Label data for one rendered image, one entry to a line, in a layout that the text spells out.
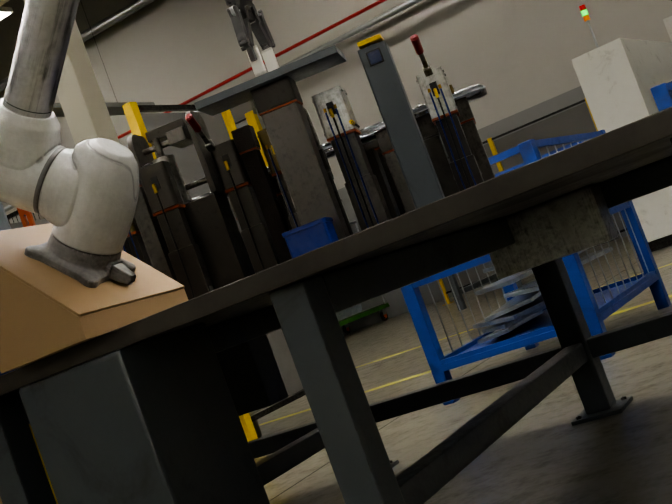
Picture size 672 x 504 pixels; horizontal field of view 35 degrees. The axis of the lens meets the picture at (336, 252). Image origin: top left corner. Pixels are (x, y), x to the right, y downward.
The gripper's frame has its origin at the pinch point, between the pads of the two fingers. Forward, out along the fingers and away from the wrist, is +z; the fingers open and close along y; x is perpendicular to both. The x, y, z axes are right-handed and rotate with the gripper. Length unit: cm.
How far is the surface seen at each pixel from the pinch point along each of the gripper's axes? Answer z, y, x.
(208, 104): 5.2, -9.7, 13.0
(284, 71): 4.8, -4.1, -6.3
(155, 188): 18.2, -9.4, 35.7
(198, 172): -36, 292, 207
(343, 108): 15.0, 16.3, -8.5
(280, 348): 75, 309, 206
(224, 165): 17.8, 4.0, 22.5
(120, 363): 57, -62, 22
